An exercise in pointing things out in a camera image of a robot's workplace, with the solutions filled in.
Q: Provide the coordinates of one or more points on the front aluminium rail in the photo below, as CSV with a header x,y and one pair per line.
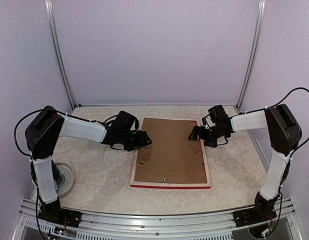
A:
x,y
216,225

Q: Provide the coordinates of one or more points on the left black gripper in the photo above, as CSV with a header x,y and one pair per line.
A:
x,y
142,141

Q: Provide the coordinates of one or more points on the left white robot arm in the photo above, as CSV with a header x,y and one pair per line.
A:
x,y
50,124

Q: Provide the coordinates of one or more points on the clear tape roll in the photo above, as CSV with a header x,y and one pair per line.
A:
x,y
66,180

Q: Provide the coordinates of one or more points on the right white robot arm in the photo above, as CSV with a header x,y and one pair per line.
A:
x,y
283,130

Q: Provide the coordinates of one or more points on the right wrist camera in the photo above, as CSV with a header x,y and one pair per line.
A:
x,y
205,121

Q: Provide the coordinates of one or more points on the right aluminium post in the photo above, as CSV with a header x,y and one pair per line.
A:
x,y
253,53

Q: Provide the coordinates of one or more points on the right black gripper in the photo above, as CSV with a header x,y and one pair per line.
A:
x,y
212,143

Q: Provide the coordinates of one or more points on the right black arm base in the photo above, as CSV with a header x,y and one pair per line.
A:
x,y
263,210

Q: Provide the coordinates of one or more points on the brown backing board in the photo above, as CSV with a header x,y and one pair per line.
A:
x,y
169,150

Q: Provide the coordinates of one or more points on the aluminium post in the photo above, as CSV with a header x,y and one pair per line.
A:
x,y
253,53
49,8

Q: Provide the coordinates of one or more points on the red wooden picture frame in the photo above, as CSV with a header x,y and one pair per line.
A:
x,y
207,175

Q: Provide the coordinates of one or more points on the left aluminium post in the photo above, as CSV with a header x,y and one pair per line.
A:
x,y
49,8

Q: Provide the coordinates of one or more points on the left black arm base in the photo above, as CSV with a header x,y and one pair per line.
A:
x,y
54,213

